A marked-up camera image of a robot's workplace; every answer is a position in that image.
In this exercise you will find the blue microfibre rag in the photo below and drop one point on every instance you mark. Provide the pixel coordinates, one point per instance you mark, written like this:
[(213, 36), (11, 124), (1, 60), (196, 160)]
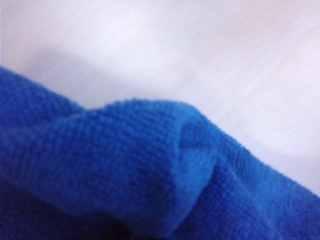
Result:
[(100, 162)]

